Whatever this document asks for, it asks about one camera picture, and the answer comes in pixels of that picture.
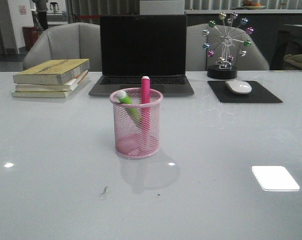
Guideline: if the beige cushioned seat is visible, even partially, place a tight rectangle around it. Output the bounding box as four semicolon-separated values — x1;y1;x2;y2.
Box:
284;54;302;70

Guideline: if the green highlighter pen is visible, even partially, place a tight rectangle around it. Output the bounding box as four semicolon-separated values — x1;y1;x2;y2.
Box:
116;90;141;128

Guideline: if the fruit bowl on counter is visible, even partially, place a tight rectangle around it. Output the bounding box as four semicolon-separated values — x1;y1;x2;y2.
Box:
242;0;265;10

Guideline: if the middle white book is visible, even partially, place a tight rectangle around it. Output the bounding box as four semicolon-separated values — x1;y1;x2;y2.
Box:
15;70;88;92

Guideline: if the black mouse pad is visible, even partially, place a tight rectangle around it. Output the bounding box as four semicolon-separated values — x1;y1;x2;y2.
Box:
208;80;283;104

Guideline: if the ferris wheel desk toy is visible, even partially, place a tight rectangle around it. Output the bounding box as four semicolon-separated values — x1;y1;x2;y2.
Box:
202;11;252;80

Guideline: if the grey armchair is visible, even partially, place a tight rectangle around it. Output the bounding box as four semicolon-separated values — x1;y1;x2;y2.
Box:
22;22;102;72
186;23;270;71

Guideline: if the white computer mouse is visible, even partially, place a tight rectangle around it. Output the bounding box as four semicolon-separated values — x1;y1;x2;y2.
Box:
225;79;252;95

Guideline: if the grey open laptop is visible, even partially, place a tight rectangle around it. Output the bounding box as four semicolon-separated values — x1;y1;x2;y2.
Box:
89;14;194;97

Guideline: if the pink mesh pen holder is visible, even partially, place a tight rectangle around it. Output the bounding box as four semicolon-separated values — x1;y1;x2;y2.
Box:
109;87;163;159

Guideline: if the standing person in background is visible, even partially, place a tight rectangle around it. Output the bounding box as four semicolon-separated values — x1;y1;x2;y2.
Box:
32;0;48;31

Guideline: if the top yellow book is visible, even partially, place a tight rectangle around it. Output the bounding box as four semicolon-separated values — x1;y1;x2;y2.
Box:
12;58;90;85

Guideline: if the pink highlighter pen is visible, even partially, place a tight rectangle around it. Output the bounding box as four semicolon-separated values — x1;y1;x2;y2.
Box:
141;76;150;151

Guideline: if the left grey armchair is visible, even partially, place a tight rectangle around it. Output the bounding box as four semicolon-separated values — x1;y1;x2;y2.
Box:
22;22;102;72

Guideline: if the red trash bin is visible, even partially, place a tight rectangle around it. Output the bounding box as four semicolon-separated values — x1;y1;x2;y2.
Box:
22;26;38;51

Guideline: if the yellow book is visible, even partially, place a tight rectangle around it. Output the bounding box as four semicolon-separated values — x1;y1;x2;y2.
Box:
11;89;74;98
12;58;90;85

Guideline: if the bottom yellow book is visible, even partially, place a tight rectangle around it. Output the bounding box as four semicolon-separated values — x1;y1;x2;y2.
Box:
11;89;74;98

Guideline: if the right grey armchair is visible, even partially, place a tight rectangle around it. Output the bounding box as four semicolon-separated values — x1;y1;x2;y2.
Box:
186;23;270;71

